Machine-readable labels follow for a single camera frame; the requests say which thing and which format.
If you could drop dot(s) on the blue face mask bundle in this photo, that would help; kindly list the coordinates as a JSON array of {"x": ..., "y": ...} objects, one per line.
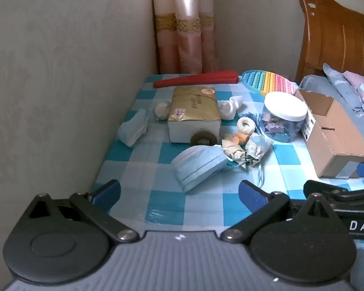
[{"x": 197, "y": 166}]

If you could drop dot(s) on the brown hair scrunchie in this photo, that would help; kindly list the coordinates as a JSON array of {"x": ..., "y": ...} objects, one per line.
[{"x": 194, "y": 138}]

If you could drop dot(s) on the pink gold-trimmed curtain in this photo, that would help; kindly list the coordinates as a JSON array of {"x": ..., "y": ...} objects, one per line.
[{"x": 185, "y": 36}]

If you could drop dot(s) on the wooden bed headboard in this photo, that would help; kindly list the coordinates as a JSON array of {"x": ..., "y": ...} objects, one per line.
[{"x": 336, "y": 36}]

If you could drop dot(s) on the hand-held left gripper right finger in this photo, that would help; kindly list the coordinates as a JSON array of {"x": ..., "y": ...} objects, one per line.
[{"x": 251, "y": 195}]

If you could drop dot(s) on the light blue face mask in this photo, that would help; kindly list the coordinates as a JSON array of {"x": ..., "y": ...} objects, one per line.
[{"x": 132, "y": 130}]

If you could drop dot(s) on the cardboard box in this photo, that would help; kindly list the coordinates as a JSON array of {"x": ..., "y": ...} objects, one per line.
[{"x": 336, "y": 145}]

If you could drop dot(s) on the gold paper-wrapped box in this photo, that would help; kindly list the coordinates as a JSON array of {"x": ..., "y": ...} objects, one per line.
[{"x": 194, "y": 103}]

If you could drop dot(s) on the white round puff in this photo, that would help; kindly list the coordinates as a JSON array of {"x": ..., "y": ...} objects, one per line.
[{"x": 162, "y": 110}]

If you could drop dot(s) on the rainbow pop bubble toy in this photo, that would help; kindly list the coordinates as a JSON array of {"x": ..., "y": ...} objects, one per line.
[{"x": 270, "y": 81}]

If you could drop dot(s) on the white cloth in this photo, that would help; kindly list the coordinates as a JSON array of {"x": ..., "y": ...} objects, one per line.
[{"x": 230, "y": 109}]

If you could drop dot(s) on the blue checkered tablecloth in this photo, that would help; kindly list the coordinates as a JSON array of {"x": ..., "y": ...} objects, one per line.
[{"x": 170, "y": 209}]

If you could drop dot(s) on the beige cloth bundle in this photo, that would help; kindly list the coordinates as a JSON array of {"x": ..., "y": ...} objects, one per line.
[{"x": 233, "y": 151}]

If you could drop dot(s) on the white hair scrunchie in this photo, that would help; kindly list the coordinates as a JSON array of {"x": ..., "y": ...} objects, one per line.
[{"x": 251, "y": 128}]

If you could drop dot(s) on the orange soft rubber piece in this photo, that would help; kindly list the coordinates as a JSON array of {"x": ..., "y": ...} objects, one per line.
[{"x": 242, "y": 138}]

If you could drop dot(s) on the crumpled wrapper pile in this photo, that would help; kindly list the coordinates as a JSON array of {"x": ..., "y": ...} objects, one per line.
[{"x": 259, "y": 148}]

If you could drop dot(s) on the clear jar with white lid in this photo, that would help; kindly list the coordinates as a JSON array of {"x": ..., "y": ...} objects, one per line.
[{"x": 285, "y": 106}]

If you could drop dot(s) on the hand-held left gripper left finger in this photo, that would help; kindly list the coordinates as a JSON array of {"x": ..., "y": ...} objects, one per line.
[{"x": 107, "y": 192}]

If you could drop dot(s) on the blue patterned pillow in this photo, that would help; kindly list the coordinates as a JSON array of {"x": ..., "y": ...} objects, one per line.
[{"x": 336, "y": 80}]

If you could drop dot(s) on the red folded fan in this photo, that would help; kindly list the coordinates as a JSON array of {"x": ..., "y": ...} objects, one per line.
[{"x": 200, "y": 78}]

